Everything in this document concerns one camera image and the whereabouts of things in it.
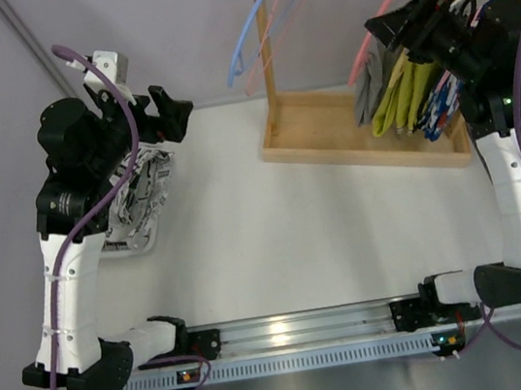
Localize grey trousers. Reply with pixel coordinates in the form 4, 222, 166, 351
353, 37, 399, 126

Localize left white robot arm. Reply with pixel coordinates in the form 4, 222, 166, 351
21, 85, 194, 390

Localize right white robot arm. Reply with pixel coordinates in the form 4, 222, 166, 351
365, 0, 521, 308

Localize green trousers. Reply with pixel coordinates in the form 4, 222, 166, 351
372, 52, 443, 138

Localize blue patterned trousers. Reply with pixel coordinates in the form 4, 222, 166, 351
416, 0, 514, 141

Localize blue hanger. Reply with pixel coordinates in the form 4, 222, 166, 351
213, 0, 334, 89

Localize white plastic basket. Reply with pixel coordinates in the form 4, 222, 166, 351
87, 148, 186, 262

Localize black white printed cloth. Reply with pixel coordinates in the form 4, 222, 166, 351
89, 137, 186, 256

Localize wooden clothes rack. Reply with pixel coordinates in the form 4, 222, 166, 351
239, 0, 521, 199

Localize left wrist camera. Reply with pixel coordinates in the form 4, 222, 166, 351
82, 50, 136, 105

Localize pink wire hanger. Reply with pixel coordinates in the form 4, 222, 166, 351
231, 0, 336, 98

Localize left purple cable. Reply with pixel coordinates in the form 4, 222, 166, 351
0, 28, 217, 390

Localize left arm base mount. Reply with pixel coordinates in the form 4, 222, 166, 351
177, 328, 222, 360

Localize aluminium rail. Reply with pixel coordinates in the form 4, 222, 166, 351
133, 276, 521, 371

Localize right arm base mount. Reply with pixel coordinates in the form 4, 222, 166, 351
389, 297, 457, 333

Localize slotted cable duct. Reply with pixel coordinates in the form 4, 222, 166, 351
119, 320, 471, 390

